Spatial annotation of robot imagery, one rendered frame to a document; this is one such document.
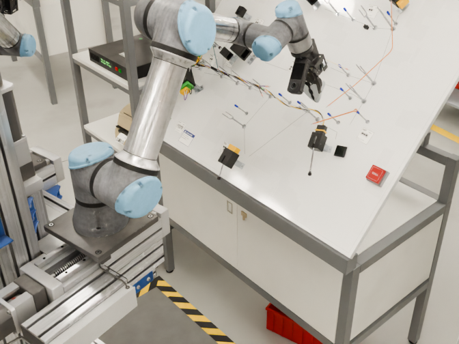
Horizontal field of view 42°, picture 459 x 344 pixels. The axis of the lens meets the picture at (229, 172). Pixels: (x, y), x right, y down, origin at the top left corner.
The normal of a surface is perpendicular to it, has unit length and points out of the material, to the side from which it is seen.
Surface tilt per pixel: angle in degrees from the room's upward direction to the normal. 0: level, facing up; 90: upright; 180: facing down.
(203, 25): 84
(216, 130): 47
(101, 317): 90
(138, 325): 0
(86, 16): 90
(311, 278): 90
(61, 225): 0
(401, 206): 0
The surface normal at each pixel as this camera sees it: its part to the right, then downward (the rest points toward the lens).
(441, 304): -0.01, -0.84
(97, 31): 0.54, 0.45
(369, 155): -0.56, -0.31
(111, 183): -0.57, -0.09
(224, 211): -0.76, 0.36
